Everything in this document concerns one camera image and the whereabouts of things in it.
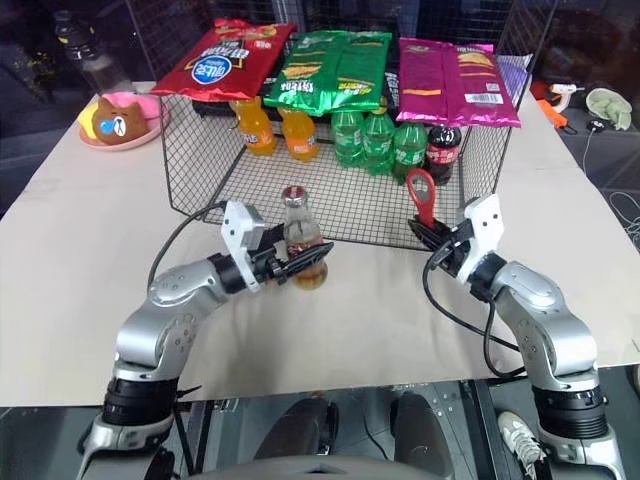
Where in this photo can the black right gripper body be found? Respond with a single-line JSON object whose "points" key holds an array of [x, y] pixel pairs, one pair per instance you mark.
{"points": [[455, 247]]}

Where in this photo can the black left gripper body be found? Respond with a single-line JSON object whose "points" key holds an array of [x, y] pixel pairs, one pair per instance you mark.
{"points": [[267, 260]]}

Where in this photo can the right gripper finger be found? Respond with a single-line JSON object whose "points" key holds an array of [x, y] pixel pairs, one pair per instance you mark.
{"points": [[429, 225], [430, 239]]}

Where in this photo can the red bottle opener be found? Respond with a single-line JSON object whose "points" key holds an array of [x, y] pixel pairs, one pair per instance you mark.
{"points": [[426, 205]]}

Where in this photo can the glass bottle with red cap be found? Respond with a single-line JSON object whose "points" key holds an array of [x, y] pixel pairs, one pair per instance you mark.
{"points": [[300, 225]]}

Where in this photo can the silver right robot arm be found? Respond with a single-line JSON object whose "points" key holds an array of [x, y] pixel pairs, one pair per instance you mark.
{"points": [[545, 310]]}

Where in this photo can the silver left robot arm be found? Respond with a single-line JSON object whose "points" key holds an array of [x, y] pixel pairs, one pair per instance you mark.
{"points": [[165, 340]]}

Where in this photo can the green soda bottle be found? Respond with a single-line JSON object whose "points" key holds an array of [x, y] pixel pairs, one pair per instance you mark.
{"points": [[347, 142], [409, 155], [378, 147]]}

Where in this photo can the dark cola bottle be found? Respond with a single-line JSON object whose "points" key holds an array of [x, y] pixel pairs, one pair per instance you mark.
{"points": [[442, 152]]}

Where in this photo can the orange soda bottle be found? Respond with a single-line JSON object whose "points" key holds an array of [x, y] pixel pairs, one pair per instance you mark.
{"points": [[255, 132], [300, 140]]}

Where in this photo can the clear plastic water bottle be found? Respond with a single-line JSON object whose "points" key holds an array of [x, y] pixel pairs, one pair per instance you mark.
{"points": [[95, 65]]}

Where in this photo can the black snack bag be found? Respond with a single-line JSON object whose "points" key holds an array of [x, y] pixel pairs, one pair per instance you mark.
{"points": [[391, 90]]}

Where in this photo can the magenta chips bag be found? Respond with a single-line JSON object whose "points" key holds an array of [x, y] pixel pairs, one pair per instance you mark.
{"points": [[450, 85]]}

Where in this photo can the green chips bag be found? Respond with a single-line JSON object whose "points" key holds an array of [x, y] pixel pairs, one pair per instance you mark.
{"points": [[325, 75]]}

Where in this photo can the orange tool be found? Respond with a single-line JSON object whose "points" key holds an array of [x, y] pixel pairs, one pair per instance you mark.
{"points": [[552, 112]]}

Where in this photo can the pink plate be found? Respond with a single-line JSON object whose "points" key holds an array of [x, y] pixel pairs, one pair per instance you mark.
{"points": [[145, 134]]}

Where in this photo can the dark rounded shape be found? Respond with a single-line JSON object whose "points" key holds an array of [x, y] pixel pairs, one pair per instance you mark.
{"points": [[422, 425], [300, 425]]}

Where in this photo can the beige table sheet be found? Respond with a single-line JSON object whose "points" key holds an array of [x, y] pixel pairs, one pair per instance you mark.
{"points": [[100, 300]]}

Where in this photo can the lilac snack bag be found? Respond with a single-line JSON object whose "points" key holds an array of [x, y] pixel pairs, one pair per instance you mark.
{"points": [[515, 75]]}

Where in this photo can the red chips bag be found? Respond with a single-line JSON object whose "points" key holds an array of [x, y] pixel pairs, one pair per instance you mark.
{"points": [[220, 65]]}

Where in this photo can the white glue gun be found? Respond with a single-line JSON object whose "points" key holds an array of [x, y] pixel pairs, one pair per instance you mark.
{"points": [[562, 92]]}

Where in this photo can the brown bear plush toy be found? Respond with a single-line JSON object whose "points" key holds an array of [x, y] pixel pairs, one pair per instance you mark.
{"points": [[117, 122]]}

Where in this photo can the white sneaker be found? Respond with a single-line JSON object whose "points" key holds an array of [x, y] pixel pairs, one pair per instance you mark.
{"points": [[517, 435]]}

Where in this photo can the green plush toy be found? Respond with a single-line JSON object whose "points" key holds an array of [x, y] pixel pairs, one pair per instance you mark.
{"points": [[610, 107]]}

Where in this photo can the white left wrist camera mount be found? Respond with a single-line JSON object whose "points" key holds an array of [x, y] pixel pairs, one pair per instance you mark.
{"points": [[235, 235]]}

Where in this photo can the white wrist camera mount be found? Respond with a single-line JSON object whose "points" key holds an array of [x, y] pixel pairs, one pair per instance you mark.
{"points": [[487, 220], [235, 235]]}

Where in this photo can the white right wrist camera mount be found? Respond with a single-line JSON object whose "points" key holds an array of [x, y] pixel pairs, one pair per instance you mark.
{"points": [[487, 220]]}

